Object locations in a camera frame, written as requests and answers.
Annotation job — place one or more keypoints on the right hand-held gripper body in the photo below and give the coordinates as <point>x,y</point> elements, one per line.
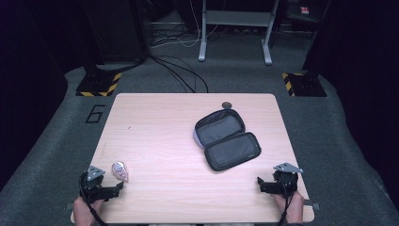
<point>287,180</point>

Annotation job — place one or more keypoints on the black stand base striped edge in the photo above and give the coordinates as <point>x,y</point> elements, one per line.
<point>98,85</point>
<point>306,85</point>

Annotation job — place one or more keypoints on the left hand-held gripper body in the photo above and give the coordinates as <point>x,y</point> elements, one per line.
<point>92,185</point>

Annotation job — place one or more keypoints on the metal table bracket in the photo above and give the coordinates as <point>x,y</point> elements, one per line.
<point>69,206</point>
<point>312,206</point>

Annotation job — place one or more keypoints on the black zip case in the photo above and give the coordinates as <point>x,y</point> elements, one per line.
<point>227,141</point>

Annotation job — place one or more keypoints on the small pink clear packet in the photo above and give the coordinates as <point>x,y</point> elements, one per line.
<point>119,170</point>

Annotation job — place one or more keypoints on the person's right hand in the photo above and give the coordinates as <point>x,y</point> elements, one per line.
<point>293,208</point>

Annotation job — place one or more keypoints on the dark device with red label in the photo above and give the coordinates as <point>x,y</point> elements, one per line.
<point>302,11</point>

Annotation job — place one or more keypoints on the large black box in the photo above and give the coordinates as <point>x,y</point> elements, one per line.
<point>114,29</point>

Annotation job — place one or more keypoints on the white metal stand frame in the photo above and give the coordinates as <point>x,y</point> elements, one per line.
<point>238,18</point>

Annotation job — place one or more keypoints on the person's left hand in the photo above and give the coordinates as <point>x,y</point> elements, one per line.
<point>84,213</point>

